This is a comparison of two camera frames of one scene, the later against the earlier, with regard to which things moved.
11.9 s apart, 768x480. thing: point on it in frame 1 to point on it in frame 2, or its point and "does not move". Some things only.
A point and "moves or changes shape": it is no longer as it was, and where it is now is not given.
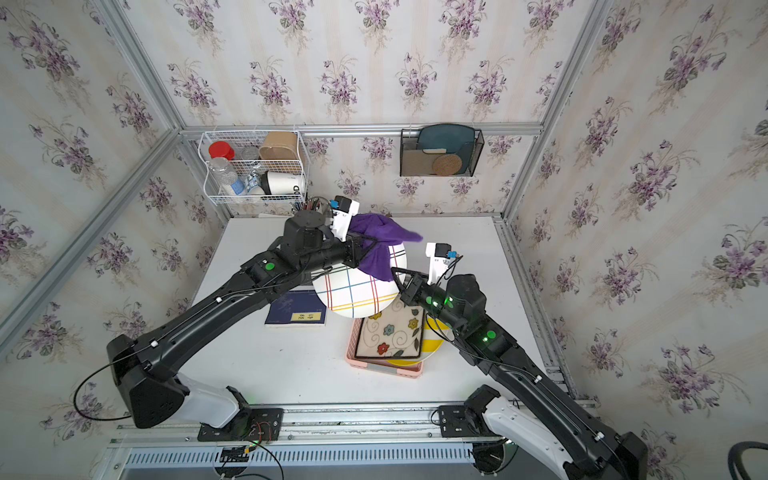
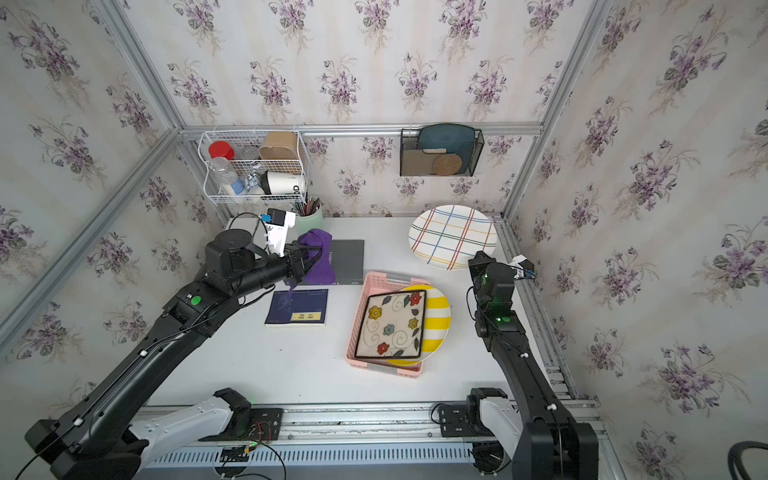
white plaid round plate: x=350 y=292 to x=448 y=236
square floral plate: x=396 y=332 does not move
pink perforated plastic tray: x=378 y=364 does not move
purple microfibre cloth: x=387 y=232 moves or changes shape
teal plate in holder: x=458 y=140 does not move
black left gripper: x=355 y=246 to x=297 y=266
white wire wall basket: x=258 y=166 does not move
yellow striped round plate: x=436 y=331 does not move
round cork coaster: x=447 y=165 does not move
